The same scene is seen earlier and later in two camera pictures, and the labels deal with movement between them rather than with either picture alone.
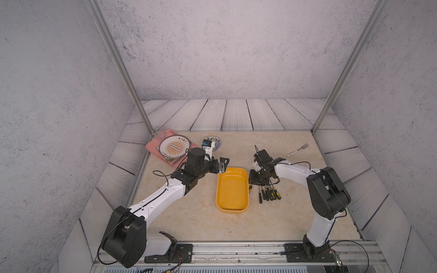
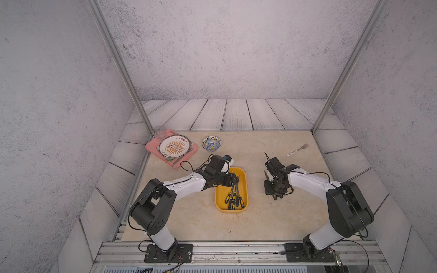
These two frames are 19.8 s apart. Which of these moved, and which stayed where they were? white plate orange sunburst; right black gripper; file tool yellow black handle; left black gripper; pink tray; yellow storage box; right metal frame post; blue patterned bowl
Moved: right black gripper; file tool yellow black handle; left black gripper
Stayed: yellow storage box; right metal frame post; blue patterned bowl; pink tray; white plate orange sunburst
